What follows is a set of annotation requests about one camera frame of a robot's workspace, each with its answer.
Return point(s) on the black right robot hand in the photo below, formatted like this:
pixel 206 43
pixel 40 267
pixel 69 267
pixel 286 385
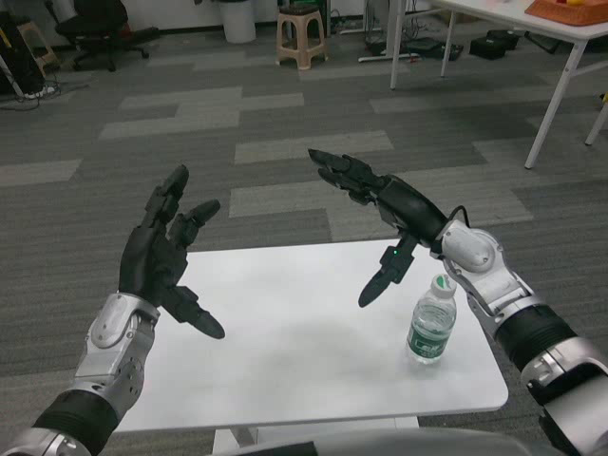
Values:
pixel 408 204

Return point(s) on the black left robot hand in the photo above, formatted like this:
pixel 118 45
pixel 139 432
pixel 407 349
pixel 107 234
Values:
pixel 149 256

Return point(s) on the clear water bottle green label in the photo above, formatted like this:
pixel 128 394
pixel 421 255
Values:
pixel 430 323

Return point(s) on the black flat bag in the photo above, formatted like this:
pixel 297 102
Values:
pixel 430 48

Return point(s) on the black square case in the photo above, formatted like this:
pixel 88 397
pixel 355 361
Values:
pixel 494 43

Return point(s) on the white power strip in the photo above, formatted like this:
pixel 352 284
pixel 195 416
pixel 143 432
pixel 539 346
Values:
pixel 40 92

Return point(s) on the beige plastic stool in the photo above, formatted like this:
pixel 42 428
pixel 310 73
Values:
pixel 300 33

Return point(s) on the green box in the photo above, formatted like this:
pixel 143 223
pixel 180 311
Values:
pixel 309 3

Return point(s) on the light wooden stool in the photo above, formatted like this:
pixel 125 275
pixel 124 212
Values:
pixel 47 56

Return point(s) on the large white table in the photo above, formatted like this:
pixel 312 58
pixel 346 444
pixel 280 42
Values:
pixel 546 26

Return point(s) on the white slanted leg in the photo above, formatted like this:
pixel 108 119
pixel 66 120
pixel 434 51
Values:
pixel 10 71

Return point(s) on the black office chair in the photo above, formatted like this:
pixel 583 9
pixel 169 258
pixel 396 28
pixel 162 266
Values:
pixel 100 24

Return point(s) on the silver robot chest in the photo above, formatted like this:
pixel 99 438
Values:
pixel 418 444

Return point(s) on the black cabinet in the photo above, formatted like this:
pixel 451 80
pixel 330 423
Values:
pixel 12 57

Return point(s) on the orange tray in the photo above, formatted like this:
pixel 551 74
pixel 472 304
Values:
pixel 565 14

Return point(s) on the white plant pot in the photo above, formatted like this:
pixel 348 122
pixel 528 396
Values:
pixel 237 24

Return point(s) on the white desk leg frame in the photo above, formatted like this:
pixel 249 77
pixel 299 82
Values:
pixel 393 26

